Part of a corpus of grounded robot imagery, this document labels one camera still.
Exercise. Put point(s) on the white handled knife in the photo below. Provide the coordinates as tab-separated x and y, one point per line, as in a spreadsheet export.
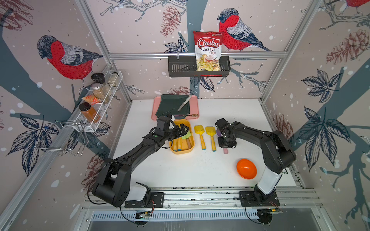
184	103

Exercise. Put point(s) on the black lid spice jar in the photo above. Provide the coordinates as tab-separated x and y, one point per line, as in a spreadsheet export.
98	78

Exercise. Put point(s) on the orange sauce jar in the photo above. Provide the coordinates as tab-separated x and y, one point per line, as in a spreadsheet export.
89	112

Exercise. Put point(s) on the green shovel wooden handle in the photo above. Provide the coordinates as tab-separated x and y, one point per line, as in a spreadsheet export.
187	139

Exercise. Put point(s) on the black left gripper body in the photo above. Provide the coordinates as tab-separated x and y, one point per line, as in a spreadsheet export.
168	134

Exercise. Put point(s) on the orange snack packet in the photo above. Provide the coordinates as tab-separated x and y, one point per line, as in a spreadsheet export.
91	99

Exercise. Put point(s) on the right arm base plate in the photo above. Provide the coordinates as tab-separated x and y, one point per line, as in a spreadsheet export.
254	199

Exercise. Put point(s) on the chrome wire holder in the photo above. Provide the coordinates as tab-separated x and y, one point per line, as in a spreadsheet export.
71	139

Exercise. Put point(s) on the orange bowl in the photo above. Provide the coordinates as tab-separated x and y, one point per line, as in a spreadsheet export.
246	169

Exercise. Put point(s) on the red cassava chips bag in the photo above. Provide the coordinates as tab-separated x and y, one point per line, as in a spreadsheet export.
208	49

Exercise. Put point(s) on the silver lid spice jar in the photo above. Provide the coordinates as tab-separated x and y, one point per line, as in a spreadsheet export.
100	92

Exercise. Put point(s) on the purple shovel pink handle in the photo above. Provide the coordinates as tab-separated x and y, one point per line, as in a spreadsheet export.
221	142

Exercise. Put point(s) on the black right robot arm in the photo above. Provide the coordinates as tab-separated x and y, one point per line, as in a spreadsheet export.
277	155

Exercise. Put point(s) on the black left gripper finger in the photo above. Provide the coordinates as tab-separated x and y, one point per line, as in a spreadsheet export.
183	129
183	137

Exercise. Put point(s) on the dark green folded cloth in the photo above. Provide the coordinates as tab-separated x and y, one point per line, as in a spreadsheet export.
169	105

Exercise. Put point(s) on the iridescent gold spoon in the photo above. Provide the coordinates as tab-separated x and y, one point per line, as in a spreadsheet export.
190	116

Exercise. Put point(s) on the clear glass jar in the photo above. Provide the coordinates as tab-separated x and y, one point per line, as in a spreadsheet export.
113	79

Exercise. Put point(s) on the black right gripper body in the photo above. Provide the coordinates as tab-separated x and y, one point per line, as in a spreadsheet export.
223	143

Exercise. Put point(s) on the white wire spice rack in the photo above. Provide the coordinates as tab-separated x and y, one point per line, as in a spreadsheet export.
100	108

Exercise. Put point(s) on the yellow storage box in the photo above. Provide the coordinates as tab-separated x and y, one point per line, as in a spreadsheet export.
185	149

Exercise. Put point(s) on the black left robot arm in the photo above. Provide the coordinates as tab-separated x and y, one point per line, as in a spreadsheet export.
113	180

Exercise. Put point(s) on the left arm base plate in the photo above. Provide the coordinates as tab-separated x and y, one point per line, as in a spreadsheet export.
151	200

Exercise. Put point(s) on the pink plastic tray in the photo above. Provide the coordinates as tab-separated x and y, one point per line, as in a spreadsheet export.
193	106

